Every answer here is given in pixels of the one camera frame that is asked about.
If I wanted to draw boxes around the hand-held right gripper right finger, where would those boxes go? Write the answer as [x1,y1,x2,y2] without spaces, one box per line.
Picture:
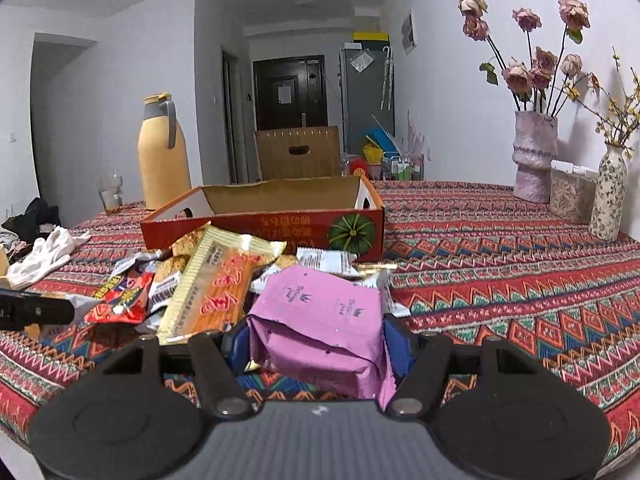
[384,313,538,421]

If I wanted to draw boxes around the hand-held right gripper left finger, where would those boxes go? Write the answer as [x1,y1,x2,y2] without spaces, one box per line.
[102,322,257,421]

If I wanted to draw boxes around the gold orange snack packet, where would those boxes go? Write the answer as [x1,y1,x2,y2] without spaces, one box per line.
[156,224,287,345]

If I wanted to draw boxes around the pink snack packet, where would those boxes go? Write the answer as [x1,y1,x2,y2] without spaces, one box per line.
[246,266,398,412]

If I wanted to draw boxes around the red snack packet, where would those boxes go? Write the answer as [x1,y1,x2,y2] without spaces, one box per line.
[84,269,156,326]

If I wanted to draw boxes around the white cookie snack packet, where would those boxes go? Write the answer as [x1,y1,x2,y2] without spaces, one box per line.
[170,232,211,262]
[250,255,301,296]

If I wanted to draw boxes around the silver snack packet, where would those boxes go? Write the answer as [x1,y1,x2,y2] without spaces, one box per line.
[107,255,166,281]

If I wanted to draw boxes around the orange cardboard box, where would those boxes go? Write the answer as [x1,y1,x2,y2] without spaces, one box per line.
[140,175,386,263]

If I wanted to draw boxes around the white cloth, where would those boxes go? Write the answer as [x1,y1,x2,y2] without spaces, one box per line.
[6,226,92,291]

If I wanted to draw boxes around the dark clothes pile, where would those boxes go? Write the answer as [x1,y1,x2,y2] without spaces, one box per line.
[1,197,62,256]

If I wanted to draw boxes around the white brown snack packet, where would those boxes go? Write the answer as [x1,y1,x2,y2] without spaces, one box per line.
[149,260,193,333]

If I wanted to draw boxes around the white black-print snack packet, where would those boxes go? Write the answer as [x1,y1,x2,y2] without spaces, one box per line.
[297,247,360,278]

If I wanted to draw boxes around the drinking glass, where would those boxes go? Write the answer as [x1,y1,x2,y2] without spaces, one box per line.
[96,172,124,217]

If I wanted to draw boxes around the yellow thermos jug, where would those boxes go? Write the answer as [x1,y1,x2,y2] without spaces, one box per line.
[138,92,192,211]

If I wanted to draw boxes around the tan cardboard box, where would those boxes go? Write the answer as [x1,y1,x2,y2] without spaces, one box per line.
[254,126,343,181]

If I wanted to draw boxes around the blue plastic item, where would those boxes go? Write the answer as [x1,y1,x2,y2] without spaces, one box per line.
[362,127,401,153]

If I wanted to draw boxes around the clear food container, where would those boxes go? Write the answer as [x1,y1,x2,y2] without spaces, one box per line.
[550,160,598,224]

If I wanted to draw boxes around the pink textured vase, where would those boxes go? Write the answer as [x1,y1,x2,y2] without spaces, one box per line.
[512,110,558,204]

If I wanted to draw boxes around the grey refrigerator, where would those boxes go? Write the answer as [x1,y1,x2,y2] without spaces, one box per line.
[340,47,396,153]

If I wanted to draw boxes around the dark entrance door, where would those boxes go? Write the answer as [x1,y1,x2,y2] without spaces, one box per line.
[252,56,327,131]

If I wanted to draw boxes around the floral patterned vase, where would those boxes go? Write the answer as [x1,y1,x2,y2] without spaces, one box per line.
[588,142,628,242]

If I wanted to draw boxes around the white hanging umbrella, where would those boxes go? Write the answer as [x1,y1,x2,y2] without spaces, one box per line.
[380,45,396,111]

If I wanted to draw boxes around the dried pink roses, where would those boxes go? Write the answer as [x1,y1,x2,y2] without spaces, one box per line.
[457,0,601,116]

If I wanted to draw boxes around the yellow flower branches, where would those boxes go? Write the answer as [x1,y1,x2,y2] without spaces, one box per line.
[590,47,640,153]

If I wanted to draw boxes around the metal wire cart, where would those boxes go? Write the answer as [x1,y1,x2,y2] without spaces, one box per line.
[382,152,425,182]

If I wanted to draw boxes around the wall poster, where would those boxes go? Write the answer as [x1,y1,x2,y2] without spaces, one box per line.
[400,10,417,56]

